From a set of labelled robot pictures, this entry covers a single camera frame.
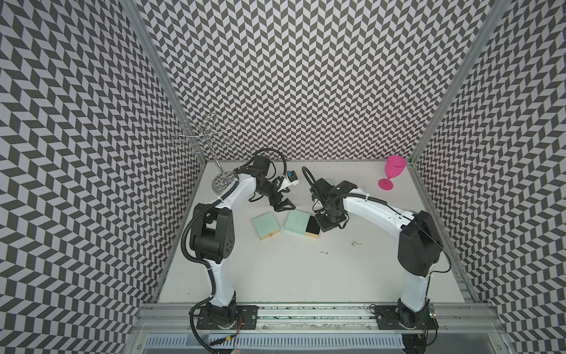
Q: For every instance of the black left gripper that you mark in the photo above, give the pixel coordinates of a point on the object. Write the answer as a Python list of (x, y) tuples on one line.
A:
[(280, 206)]

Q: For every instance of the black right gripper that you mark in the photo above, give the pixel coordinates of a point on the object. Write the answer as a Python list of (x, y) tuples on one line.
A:
[(326, 225)]

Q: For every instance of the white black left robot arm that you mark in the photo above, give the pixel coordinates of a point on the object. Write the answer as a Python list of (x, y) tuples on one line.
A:
[(209, 237)]

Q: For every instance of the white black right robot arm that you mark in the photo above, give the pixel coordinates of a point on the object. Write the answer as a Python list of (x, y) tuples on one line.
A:
[(419, 245)]

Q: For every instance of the silver metal jewelry stand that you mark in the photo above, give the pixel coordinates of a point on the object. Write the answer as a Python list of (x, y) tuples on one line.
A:
[(207, 138)]

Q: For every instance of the pink plastic goblet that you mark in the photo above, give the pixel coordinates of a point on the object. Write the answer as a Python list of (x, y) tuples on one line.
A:
[(395, 165)]

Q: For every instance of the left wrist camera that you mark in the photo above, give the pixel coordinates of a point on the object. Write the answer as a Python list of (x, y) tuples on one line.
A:
[(290, 179)]

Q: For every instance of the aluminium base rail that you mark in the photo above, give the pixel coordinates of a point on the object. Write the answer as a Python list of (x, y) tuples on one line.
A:
[(329, 317)]

